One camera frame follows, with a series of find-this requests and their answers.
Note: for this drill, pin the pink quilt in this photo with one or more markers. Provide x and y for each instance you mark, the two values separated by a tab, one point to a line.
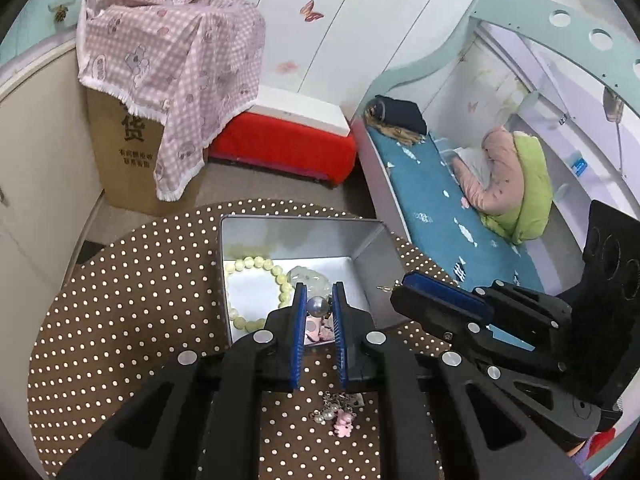
500	175

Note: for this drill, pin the blue printed bed sheet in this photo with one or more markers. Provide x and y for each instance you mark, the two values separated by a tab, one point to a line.
430	200

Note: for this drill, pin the red storage box white lid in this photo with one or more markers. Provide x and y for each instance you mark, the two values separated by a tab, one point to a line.
285	145

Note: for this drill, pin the teal bunk bed frame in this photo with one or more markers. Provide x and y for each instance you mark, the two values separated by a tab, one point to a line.
430	55

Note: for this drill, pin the pale jade pendant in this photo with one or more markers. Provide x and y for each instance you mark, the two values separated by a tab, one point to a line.
307	276

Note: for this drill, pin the green and pink pillows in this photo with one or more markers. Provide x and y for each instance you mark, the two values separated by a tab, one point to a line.
532	185

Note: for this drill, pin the grey metal tin box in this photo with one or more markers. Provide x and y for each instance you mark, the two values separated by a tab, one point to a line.
360	265

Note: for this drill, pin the small blue box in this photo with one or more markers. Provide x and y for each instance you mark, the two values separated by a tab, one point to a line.
579	166

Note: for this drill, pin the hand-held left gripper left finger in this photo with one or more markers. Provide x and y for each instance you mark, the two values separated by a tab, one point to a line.
300	340

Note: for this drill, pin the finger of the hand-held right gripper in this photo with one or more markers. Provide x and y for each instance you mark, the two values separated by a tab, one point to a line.
445	297
535	317

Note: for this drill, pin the white wardrobe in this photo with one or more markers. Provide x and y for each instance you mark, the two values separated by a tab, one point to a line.
350	35

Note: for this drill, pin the faint pink butterfly sticker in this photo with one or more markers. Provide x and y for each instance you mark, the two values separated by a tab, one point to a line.
286	66

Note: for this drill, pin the brown cardboard box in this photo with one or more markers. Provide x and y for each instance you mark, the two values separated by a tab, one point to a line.
125	160

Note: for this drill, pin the brown polka dot tablecloth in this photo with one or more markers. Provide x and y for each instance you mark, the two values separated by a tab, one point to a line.
125	310

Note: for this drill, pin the dark pink butterfly sticker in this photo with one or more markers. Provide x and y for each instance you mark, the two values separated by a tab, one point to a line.
311	10

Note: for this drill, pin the pink checked cloth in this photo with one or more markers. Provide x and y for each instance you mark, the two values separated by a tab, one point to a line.
165	50

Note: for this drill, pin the white pillow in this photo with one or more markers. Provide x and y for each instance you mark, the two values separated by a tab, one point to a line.
472	160

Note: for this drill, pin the lilac stair cabinet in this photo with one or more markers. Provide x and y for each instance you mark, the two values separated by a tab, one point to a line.
30	15

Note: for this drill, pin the pink charm with silver ball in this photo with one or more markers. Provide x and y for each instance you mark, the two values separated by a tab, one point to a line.
318	307

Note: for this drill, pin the clip-on bed lamp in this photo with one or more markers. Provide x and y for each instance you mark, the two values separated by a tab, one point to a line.
614	105

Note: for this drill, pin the small butterfly sticker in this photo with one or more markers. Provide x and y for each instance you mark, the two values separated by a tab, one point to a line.
472	106

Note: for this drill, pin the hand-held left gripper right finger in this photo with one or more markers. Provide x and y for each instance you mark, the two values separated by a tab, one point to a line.
339	340

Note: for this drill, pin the beige low cabinet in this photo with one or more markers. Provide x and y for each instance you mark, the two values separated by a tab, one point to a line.
40	160

